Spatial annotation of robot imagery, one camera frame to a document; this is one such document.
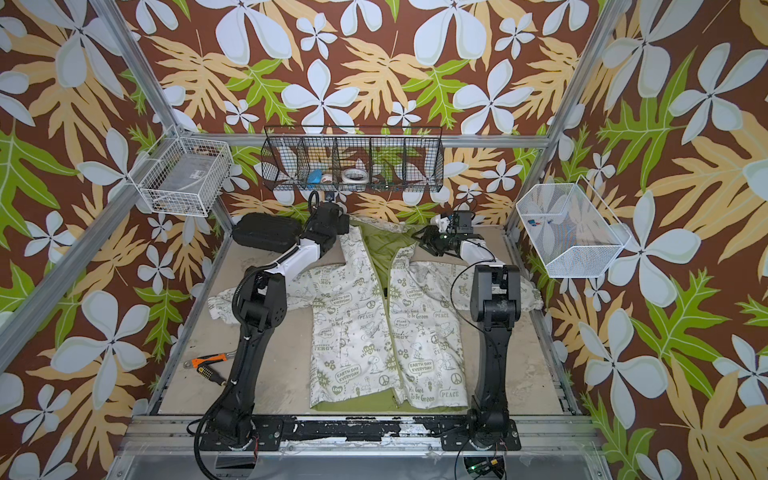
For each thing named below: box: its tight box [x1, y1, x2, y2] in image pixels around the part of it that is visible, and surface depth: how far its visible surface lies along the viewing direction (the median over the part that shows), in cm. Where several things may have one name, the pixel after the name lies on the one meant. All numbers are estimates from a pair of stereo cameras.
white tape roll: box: [342, 168, 369, 183], surface depth 100 cm
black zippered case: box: [232, 212, 302, 252], surface depth 116 cm
